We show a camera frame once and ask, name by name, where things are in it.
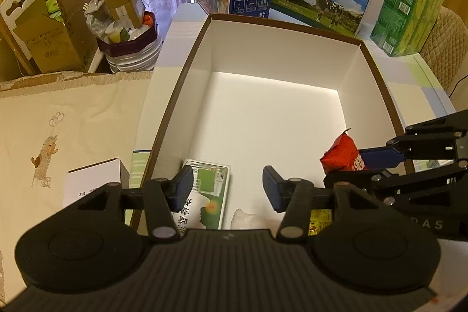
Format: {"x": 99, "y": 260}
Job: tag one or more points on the open cardboard box with handle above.
{"x": 53, "y": 45}

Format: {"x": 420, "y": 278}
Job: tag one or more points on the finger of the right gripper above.
{"x": 381, "y": 157}

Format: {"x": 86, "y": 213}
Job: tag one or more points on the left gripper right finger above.
{"x": 293, "y": 198}

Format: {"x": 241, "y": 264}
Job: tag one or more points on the red snack packet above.
{"x": 343, "y": 155}

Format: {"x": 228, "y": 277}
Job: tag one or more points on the small white box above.
{"x": 82, "y": 181}

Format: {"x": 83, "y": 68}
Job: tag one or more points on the green tissue pack bundle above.
{"x": 403, "y": 26}

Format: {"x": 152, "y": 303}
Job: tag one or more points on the green medicine box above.
{"x": 204, "y": 206}

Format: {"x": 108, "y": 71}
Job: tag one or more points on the brown cardboard storage box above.
{"x": 248, "y": 92}

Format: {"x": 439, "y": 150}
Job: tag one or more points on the cream embroidered bed cover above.
{"x": 51, "y": 124}

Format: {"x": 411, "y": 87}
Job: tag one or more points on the quilted beige chair cover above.
{"x": 446, "y": 46}

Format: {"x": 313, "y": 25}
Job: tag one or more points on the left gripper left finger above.
{"x": 163, "y": 197}

